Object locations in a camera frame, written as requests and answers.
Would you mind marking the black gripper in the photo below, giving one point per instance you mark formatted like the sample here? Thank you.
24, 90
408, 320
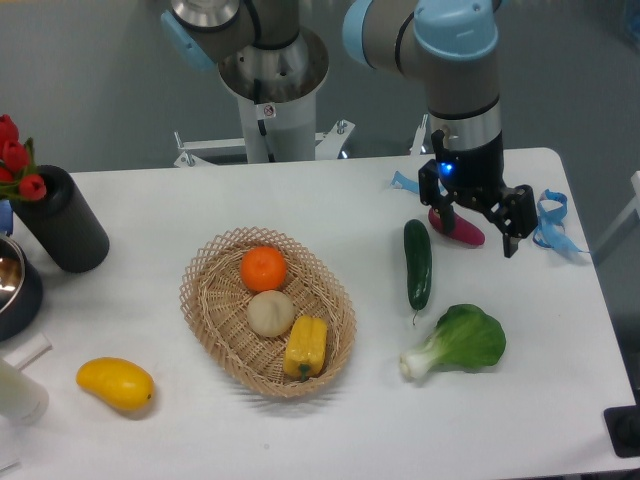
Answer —
473, 179

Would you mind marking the yellow bell pepper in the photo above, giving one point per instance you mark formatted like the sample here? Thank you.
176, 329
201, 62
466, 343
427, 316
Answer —
306, 348

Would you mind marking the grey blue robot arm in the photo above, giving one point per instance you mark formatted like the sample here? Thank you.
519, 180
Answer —
448, 46

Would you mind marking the woven wicker basket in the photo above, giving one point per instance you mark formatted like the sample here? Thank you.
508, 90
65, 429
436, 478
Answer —
214, 301

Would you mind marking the purple sweet potato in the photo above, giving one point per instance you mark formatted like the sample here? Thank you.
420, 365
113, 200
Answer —
463, 232

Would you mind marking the green cucumber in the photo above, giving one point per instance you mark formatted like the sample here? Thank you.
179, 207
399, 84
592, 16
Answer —
419, 263

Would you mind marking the blue ribbon bundle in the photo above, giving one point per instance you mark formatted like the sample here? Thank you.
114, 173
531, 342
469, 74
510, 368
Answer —
550, 233

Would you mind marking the blue curved strip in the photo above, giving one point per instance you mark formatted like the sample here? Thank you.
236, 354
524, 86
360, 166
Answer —
399, 181

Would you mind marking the green bok choy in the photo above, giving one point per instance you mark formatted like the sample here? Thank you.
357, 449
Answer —
464, 336

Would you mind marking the orange fruit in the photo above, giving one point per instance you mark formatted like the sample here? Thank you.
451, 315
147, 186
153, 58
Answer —
263, 268

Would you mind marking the black device at edge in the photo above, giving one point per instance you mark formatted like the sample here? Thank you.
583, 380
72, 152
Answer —
623, 428

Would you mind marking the yellow mango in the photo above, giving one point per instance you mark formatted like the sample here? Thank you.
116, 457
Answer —
119, 383

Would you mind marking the black cylindrical vase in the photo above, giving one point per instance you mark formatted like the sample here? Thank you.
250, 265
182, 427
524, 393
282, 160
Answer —
64, 224

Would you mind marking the white paper box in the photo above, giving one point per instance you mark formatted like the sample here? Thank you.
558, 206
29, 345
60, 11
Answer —
27, 352

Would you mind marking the dark metal bowl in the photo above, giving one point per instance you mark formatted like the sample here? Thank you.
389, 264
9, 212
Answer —
21, 289

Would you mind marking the red tulip flowers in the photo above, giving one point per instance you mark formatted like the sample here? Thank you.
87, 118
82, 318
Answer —
20, 180

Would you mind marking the white cylindrical bottle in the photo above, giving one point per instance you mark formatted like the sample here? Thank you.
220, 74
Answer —
23, 400

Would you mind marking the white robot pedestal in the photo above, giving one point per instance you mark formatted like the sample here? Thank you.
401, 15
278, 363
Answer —
275, 81

